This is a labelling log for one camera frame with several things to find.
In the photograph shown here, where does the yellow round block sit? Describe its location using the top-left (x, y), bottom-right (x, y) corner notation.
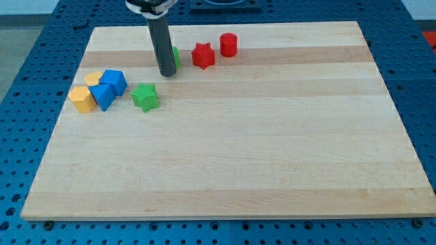
top-left (84, 71), bottom-right (103, 86)

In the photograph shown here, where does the dark blue base plate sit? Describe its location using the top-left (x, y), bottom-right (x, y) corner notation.
top-left (189, 0), bottom-right (262, 13)

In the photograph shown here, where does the yellow hexagon block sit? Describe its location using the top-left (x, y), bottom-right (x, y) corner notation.
top-left (68, 86), bottom-right (97, 114)

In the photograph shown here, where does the red cylinder block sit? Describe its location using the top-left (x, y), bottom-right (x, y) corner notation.
top-left (219, 33), bottom-right (238, 57)

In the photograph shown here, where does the red star block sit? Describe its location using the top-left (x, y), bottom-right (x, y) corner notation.
top-left (191, 43), bottom-right (215, 69)

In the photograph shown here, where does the green star block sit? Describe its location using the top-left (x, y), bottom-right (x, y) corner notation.
top-left (131, 83), bottom-right (159, 113)

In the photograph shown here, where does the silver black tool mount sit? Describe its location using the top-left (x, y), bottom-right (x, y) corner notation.
top-left (125, 0), bottom-right (178, 18)

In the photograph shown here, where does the blue cube block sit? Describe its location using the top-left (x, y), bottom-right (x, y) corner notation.
top-left (99, 69), bottom-right (127, 97)

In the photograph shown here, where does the light wooden board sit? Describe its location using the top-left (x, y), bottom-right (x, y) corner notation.
top-left (21, 21), bottom-right (435, 221)

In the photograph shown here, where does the blue triangle block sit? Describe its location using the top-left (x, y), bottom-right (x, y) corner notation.
top-left (89, 84), bottom-right (115, 112)

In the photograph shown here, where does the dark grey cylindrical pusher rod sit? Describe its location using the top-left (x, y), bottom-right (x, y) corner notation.
top-left (147, 15), bottom-right (176, 77)

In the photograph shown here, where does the green circle block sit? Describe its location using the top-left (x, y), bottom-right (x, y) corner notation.
top-left (172, 46), bottom-right (180, 69)

